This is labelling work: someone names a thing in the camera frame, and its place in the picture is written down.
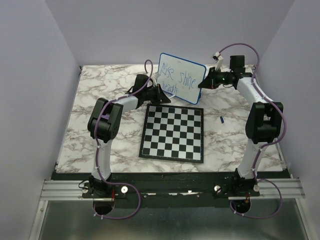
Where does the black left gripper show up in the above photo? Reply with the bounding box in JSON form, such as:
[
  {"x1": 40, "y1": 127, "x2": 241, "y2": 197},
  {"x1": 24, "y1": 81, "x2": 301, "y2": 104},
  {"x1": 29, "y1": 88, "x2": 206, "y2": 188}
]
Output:
[{"x1": 142, "y1": 83, "x2": 171, "y2": 105}]

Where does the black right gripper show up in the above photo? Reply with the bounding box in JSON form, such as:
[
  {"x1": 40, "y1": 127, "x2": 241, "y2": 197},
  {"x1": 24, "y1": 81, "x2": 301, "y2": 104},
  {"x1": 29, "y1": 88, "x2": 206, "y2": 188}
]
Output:
[{"x1": 197, "y1": 67, "x2": 232, "y2": 90}]

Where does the blue framed whiteboard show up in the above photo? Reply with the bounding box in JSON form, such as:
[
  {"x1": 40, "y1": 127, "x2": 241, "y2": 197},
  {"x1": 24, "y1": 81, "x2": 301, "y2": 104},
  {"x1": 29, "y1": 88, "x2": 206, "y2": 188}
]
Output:
[{"x1": 156, "y1": 52, "x2": 207, "y2": 105}]

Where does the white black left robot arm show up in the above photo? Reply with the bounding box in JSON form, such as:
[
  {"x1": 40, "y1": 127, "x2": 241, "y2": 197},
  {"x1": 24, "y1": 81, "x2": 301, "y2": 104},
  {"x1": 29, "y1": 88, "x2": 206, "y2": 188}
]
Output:
[{"x1": 87, "y1": 74, "x2": 171, "y2": 198}]

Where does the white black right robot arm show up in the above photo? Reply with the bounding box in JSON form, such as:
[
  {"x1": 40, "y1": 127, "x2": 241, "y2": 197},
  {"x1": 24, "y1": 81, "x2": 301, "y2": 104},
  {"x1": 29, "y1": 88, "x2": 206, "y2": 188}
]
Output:
[{"x1": 198, "y1": 52, "x2": 284, "y2": 196}]

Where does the black white chessboard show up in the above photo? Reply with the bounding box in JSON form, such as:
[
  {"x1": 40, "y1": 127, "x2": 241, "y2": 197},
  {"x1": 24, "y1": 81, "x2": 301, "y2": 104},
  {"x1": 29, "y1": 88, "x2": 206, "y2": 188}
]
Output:
[{"x1": 138, "y1": 104, "x2": 204, "y2": 164}]

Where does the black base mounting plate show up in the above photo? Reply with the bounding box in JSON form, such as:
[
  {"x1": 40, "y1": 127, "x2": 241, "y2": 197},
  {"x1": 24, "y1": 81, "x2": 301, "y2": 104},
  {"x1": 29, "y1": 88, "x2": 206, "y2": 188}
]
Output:
[{"x1": 52, "y1": 172, "x2": 260, "y2": 220}]

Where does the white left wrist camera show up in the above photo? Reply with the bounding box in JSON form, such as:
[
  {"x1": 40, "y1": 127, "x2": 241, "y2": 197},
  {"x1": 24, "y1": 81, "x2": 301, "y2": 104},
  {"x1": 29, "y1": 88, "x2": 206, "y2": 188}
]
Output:
[{"x1": 151, "y1": 72, "x2": 160, "y2": 86}]

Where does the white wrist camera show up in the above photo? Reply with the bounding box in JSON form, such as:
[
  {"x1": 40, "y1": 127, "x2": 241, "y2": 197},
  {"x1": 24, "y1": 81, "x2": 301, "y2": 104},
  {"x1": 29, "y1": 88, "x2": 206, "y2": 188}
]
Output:
[
  {"x1": 212, "y1": 51, "x2": 224, "y2": 71},
  {"x1": 151, "y1": 72, "x2": 160, "y2": 86}
]

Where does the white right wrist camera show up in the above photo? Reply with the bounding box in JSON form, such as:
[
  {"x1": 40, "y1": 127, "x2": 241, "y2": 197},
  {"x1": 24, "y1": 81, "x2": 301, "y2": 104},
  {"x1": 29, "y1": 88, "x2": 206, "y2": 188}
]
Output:
[{"x1": 212, "y1": 51, "x2": 224, "y2": 71}]

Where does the aluminium frame rail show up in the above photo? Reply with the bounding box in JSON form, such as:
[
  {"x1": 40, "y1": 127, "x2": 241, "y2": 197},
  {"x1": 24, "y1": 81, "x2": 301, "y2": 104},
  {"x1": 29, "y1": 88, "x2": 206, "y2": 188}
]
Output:
[{"x1": 29, "y1": 169, "x2": 318, "y2": 240}]

